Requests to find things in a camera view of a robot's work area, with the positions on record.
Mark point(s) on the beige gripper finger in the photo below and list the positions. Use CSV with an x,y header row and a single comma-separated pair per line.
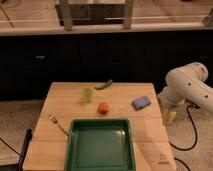
x,y
169,116

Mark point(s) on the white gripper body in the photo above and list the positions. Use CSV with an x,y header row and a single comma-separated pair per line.
x,y
169,99

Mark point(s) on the blue sponge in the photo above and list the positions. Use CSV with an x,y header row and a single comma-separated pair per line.
x,y
141,102

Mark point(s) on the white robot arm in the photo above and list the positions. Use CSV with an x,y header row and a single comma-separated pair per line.
x,y
185,83

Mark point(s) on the green plastic tray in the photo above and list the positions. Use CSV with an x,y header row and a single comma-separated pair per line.
x,y
100,145

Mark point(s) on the green chili pepper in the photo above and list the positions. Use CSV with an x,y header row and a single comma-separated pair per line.
x,y
105,85

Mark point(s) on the red tomato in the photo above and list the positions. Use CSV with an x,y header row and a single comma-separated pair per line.
x,y
103,108

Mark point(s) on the green plastic cup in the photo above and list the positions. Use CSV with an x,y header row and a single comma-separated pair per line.
x,y
87,94

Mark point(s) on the black pole at left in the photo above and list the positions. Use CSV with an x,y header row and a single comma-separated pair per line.
x,y
28,137

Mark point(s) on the wooden frame structure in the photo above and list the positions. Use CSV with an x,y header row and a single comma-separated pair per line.
x,y
94,12

